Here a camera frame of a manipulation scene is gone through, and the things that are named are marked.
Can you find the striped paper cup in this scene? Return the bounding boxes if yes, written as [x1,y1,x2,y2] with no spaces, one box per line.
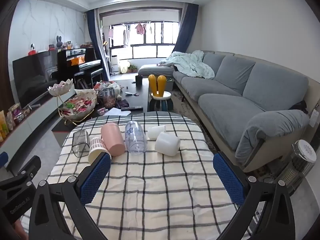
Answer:
[88,137,111,165]

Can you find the left navy curtain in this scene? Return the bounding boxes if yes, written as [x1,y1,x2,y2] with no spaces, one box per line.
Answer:
[86,9,110,81]

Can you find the grey sectional sofa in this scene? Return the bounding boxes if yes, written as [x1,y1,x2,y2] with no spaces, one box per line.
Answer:
[138,51,319,172]

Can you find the black piano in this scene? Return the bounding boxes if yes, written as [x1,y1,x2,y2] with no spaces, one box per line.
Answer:
[57,48,102,84]

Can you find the yellow rabbit-ear stool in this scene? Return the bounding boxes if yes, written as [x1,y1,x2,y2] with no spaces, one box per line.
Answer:
[148,74,174,112]

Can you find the small white plastic cup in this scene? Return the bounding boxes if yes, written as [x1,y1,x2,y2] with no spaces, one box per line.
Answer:
[147,125,166,140]

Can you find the checked white black tablecloth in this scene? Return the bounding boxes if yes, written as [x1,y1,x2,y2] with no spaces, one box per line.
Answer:
[19,111,263,240]

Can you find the black television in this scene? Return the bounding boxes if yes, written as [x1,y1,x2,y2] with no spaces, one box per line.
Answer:
[12,50,57,107]

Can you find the white electric heater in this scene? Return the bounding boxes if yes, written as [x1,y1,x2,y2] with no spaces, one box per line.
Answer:
[276,139,317,196]

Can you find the light green blanket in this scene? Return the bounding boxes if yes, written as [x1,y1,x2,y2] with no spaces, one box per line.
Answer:
[159,50,215,79]

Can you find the grey rabbit plush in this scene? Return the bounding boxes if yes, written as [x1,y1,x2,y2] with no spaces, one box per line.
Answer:
[56,35,63,49]

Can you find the pink plastic cup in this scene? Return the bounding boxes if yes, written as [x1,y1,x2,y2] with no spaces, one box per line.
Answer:
[101,122,126,157]

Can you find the white ceramic cup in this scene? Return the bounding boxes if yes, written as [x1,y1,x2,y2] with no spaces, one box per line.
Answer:
[155,132,181,157]

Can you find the piano stool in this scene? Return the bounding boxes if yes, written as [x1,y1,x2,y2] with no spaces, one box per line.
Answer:
[74,68,103,89]

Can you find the clear square black-rimmed glass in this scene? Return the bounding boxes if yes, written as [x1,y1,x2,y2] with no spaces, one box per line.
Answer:
[72,129,90,158]

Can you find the right navy curtain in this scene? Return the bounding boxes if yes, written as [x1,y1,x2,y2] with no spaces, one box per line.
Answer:
[173,3,199,53]

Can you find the white tv cabinet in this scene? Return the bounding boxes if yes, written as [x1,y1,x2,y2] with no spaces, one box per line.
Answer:
[1,86,75,168]

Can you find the black mug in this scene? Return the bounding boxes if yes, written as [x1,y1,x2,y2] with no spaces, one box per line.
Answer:
[135,75,143,86]

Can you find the navy curtain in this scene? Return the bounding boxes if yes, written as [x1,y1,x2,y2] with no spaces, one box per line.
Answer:
[173,3,199,53]
[86,9,110,81]

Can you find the clear jar with snacks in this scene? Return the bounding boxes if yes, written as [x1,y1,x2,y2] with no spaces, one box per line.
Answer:
[101,87,116,109]

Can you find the white tiered snack tray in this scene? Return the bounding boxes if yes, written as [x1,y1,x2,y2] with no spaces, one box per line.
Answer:
[48,79,98,126]

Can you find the clear blue-patterned plastic cup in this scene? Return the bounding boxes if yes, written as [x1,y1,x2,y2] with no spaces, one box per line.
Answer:
[125,120,148,154]

